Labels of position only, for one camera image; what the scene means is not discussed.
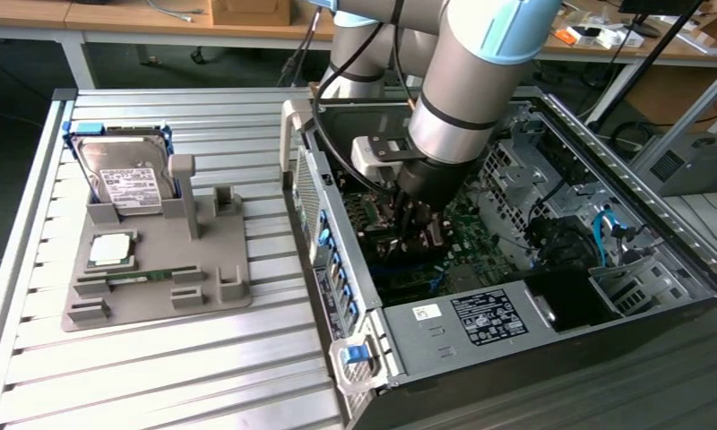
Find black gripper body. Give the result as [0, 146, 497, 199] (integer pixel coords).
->
[396, 156, 477, 212]

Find graphics card with metal bracket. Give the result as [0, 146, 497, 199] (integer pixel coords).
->
[364, 210, 456, 272]

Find CPU socket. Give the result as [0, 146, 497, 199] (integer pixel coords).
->
[364, 192, 399, 225]

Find green motherboard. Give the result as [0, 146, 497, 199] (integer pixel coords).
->
[340, 178, 515, 305]

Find silver perforated drive cage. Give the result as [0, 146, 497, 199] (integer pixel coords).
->
[480, 136, 593, 225]

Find open black PC case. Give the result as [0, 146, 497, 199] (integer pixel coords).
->
[280, 87, 717, 430]

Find grey power supply unit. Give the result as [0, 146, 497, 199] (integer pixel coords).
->
[381, 279, 561, 378]

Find blue case latch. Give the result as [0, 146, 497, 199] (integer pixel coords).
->
[340, 344, 369, 366]

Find black plastic shroud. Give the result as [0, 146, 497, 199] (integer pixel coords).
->
[523, 268, 624, 333]

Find grey plastic parts rack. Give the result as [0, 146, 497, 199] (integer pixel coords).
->
[63, 154, 256, 333]

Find grey equipment cabinet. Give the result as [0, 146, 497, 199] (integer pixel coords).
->
[628, 75, 717, 198]

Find white flat box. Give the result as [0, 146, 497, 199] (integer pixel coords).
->
[596, 29, 647, 48]

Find black slanted pole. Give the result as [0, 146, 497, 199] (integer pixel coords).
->
[584, 0, 711, 132]

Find green RAM stick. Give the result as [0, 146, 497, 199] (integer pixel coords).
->
[104, 268, 196, 283]

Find hard disk in blue carrier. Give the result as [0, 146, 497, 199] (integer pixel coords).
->
[63, 121, 176, 219]

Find brown cardboard box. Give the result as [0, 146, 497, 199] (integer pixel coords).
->
[208, 0, 293, 27]

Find silver CPU chip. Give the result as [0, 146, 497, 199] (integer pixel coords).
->
[88, 233, 136, 266]

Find black monitor with stand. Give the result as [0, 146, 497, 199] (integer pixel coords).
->
[619, 0, 704, 38]

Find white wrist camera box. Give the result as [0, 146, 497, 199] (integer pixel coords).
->
[351, 135, 411, 180]

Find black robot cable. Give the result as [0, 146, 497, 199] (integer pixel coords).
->
[277, 0, 423, 196]

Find black wire bundle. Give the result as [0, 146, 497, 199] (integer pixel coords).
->
[524, 214, 600, 275]

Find blue SATA wire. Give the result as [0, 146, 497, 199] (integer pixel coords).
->
[591, 209, 627, 270]

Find grey disk bay bracket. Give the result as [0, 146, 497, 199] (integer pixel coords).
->
[588, 257, 677, 317]

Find grey cable on desk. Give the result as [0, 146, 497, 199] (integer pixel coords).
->
[144, 0, 208, 22]

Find wooden desk with white frame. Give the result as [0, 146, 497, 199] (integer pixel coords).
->
[0, 0, 717, 90]

